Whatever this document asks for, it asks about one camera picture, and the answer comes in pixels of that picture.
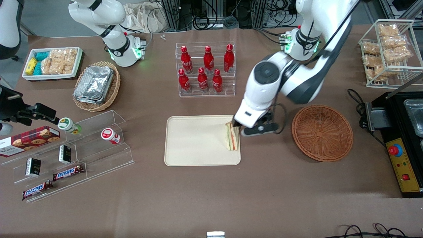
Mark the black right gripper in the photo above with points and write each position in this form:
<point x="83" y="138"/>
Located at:
<point x="10" y="107"/>

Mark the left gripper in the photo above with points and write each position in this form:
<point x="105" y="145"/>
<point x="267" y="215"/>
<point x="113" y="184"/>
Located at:
<point x="236" y="124"/>

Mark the triangular sandwich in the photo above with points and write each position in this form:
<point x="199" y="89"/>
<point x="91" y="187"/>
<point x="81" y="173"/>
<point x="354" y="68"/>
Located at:
<point x="232" y="138"/>

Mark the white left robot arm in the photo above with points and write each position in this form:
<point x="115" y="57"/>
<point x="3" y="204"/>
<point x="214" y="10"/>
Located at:
<point x="297" y="79"/>

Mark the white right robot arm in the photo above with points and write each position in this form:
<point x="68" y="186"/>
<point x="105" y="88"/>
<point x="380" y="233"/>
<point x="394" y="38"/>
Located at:
<point x="114" y="39"/>

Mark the beige plastic tray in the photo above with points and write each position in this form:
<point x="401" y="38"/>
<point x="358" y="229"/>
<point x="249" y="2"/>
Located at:
<point x="198" y="140"/>

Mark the aluminium foil tray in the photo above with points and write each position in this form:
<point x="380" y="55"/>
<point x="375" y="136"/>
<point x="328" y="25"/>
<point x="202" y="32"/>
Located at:
<point x="94" y="82"/>

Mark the oval light wicker basket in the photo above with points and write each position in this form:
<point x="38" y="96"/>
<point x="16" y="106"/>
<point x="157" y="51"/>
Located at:
<point x="114" y="89"/>

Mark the round brown wicker basket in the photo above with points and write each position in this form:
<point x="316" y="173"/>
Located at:
<point x="322" y="134"/>

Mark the red tartan cookie box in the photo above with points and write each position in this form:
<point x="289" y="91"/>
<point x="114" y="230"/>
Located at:
<point x="29" y="140"/>

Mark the green capped small bottle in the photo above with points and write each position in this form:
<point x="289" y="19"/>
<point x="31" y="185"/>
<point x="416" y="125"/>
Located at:
<point x="67" y="125"/>

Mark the clear acrylic bottle rack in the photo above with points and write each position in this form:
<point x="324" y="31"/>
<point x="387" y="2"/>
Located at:
<point x="228" y="84"/>

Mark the white rectangular bin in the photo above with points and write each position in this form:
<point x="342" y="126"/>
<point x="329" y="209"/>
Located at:
<point x="49" y="77"/>

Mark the red cola bottle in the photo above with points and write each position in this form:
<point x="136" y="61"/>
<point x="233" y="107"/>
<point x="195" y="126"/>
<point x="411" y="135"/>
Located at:
<point x="183" y="81"/>
<point x="208" y="59"/>
<point x="228" y="59"/>
<point x="217" y="81"/>
<point x="202" y="80"/>
<point x="186" y="60"/>

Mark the teal snack packet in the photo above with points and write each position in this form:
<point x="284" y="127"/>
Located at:
<point x="38" y="68"/>
<point x="42" y="56"/>

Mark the yellow snack packet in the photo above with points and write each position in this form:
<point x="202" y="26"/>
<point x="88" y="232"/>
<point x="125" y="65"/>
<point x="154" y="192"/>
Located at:
<point x="31" y="66"/>

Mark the small black box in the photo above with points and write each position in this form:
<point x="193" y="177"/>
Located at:
<point x="65" y="154"/>
<point x="33" y="167"/>

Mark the clear rice cracker bag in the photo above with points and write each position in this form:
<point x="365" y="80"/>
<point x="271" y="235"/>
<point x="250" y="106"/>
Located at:
<point x="64" y="68"/>
<point x="46" y="66"/>
<point x="64" y="55"/>

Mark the Snickers chocolate bar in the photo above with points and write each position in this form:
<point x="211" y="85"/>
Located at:
<point x="67" y="172"/>
<point x="36" y="190"/>

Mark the clear acrylic stepped shelf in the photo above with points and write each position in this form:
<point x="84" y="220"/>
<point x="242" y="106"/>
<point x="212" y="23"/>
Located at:
<point x="99" y="155"/>

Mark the red capped small bottle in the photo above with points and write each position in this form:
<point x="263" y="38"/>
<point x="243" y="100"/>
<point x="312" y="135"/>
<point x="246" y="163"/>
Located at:
<point x="109" y="135"/>

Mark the clear fried snack bag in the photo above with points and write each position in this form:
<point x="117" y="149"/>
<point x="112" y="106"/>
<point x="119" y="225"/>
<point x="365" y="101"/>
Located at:
<point x="397" y="54"/>
<point x="370" y="48"/>
<point x="388" y="29"/>
<point x="376" y="72"/>
<point x="394" y="41"/>
<point x="371" y="60"/>

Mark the black cooking appliance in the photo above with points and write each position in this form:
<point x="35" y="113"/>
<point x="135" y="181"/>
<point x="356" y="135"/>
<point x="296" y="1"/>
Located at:
<point x="393" y="122"/>

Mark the red emergency stop button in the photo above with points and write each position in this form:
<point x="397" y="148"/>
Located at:
<point x="395" y="150"/>

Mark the yellow control panel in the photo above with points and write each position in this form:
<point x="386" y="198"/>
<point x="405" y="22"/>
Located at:
<point x="404" y="168"/>

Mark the steel pan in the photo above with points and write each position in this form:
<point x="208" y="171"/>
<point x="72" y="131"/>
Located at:
<point x="416" y="115"/>

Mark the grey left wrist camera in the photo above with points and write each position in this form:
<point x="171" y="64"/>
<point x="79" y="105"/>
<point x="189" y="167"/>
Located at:
<point x="259" y="130"/>

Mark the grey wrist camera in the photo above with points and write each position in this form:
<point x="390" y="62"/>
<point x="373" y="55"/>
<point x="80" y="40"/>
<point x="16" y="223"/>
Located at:
<point x="259" y="130"/>
<point x="5" y="129"/>

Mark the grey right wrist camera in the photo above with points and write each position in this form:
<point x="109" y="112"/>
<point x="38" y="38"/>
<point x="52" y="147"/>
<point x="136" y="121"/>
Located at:
<point x="5" y="129"/>

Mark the aluminium profile frame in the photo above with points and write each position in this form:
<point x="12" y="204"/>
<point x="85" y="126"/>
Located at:
<point x="175" y="15"/>

